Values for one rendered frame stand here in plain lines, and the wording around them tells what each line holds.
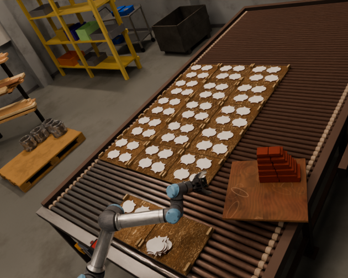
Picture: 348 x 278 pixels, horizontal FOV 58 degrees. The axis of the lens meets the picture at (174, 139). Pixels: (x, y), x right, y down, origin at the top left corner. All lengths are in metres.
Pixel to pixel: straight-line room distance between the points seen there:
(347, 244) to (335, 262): 0.21
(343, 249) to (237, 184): 1.24
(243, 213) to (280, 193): 0.27
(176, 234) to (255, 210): 0.56
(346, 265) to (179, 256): 1.47
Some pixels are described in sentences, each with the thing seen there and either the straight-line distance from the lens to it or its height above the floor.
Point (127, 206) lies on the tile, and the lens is 2.56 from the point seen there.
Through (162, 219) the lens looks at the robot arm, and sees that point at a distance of 1.74.
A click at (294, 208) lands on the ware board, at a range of 2.05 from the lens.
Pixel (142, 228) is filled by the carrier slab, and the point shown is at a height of 0.94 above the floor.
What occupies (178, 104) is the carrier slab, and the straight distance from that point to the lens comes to 3.42.
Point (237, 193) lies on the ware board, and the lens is 2.17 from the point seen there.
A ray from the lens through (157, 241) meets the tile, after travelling 2.18.
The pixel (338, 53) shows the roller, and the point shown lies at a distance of 3.70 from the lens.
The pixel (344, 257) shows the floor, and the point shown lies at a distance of 3.08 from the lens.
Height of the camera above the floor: 2.68
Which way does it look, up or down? 36 degrees down
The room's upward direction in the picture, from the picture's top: 23 degrees counter-clockwise
